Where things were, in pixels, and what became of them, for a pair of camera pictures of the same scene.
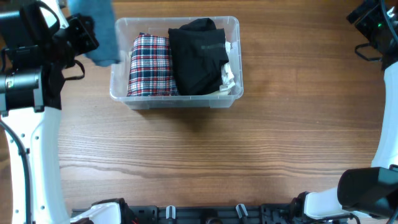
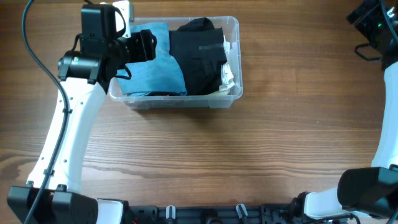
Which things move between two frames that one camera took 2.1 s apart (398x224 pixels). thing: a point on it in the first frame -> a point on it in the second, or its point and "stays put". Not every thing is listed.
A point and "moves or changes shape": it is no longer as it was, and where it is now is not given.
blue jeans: (101, 13) moves or changes shape
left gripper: (82, 26) -> (145, 48)
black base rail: (210, 214) stays put
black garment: (199, 51) stays put
